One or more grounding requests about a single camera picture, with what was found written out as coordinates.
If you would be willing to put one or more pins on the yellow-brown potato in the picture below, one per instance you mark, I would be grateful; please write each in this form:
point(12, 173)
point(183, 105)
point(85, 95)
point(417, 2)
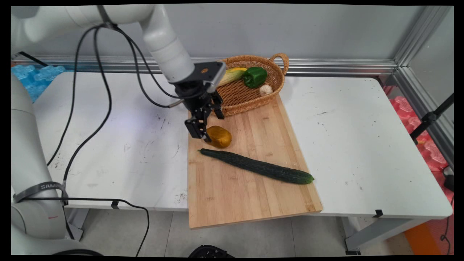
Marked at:
point(220, 137)

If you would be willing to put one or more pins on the pink foam packaging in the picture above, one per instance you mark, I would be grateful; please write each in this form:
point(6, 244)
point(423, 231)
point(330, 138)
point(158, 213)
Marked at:
point(433, 152)

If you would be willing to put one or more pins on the black table edge clip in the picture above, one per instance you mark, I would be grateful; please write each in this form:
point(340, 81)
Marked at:
point(115, 204)
point(378, 213)

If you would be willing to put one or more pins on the horizontal aluminium frame rail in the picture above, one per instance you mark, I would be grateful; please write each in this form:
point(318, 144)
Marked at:
point(326, 66)

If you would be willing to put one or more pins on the woven wicker basket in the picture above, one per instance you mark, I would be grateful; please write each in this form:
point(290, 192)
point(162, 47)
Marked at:
point(250, 98)

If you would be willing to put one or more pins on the long dark green cucumber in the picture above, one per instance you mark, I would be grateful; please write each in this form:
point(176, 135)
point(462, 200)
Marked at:
point(253, 166)

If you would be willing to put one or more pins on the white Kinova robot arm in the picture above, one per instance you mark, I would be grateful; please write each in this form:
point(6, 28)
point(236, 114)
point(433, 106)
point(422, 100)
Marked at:
point(166, 47)

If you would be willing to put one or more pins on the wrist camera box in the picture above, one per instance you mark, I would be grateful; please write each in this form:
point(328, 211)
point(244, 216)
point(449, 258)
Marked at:
point(212, 74)

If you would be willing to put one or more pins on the orange floor object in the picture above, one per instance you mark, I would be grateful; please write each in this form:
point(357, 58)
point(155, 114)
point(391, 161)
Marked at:
point(418, 239)

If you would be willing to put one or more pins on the green bell pepper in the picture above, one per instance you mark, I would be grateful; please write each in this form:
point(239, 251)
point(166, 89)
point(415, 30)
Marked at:
point(255, 77)

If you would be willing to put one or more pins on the black round floor object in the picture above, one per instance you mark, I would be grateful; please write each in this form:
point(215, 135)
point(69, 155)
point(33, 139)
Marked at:
point(210, 251)

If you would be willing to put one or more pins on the black tripod stand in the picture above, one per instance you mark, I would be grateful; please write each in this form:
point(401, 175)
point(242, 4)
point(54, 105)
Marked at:
point(429, 117)

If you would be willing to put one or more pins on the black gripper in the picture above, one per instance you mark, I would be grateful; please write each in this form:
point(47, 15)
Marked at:
point(195, 99)

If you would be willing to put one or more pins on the side aluminium frame rail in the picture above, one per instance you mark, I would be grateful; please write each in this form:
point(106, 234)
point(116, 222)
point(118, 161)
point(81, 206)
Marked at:
point(420, 105)

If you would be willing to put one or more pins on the wooden cutting board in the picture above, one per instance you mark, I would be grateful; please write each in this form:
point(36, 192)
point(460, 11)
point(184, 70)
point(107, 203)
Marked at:
point(246, 195)

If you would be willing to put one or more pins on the yellow corn cob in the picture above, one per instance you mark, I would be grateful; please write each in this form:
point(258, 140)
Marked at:
point(232, 75)

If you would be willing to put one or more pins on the blue foam packaging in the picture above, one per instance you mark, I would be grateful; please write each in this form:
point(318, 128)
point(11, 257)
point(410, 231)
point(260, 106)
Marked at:
point(36, 78)

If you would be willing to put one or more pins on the grey table leg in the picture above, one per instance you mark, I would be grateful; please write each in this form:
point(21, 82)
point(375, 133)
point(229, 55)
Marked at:
point(377, 232)
point(76, 224)

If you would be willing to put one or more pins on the white garlic bulb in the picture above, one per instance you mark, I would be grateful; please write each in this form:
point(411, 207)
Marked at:
point(265, 90)

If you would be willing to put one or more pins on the slanted aluminium frame post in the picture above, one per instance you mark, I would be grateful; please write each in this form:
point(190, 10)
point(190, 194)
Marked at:
point(420, 34)

